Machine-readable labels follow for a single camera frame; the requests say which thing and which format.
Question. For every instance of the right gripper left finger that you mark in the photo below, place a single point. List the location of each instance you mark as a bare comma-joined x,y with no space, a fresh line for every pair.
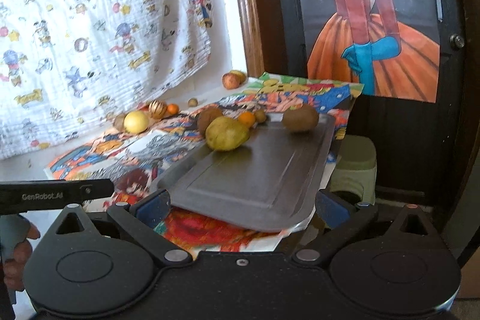
138,222

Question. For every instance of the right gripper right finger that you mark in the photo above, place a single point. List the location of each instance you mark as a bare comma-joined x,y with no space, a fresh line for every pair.
345,221

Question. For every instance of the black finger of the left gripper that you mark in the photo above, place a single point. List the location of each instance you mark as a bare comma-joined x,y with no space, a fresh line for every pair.
82,191

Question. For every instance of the grey metal tray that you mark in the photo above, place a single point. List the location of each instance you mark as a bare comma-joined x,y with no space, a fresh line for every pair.
269,184

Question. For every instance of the yellow lemon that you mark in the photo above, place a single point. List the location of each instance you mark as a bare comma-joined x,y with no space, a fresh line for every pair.
136,122

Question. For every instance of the kiwi with sticker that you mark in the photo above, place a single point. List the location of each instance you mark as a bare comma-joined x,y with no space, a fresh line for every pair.
302,119

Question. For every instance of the small orange kumquat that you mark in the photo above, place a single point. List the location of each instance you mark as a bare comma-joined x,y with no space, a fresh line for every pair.
173,109

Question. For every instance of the green yellow mango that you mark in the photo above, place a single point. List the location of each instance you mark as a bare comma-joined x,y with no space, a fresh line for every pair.
226,134

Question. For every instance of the brown kiwi without sticker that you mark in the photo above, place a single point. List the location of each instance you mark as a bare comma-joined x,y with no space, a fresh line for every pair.
205,118

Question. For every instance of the small brown longan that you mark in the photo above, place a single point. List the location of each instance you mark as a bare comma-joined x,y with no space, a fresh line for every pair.
193,102

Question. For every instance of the small tan potato fruit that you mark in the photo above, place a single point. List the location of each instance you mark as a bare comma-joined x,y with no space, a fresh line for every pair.
260,116

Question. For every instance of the small orange mandarin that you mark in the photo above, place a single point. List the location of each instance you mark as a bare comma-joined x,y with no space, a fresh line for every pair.
247,118

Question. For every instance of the person left hand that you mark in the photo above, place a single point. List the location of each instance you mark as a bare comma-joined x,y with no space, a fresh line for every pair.
16,250

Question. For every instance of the green plastic stool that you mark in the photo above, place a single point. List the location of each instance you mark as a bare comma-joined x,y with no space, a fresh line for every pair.
355,173

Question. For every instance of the colourful cartoon table mat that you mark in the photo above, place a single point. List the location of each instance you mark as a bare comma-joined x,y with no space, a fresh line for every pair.
134,162

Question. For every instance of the black cabinet door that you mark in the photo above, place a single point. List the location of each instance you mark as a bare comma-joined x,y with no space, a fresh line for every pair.
422,147

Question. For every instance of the red yellow apple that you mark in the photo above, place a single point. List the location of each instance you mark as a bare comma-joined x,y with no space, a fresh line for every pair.
233,79

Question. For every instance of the cartoon print white cloth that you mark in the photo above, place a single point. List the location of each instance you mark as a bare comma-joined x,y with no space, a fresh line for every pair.
70,66

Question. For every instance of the girl in orange dress poster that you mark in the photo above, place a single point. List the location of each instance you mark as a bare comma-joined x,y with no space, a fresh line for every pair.
391,47

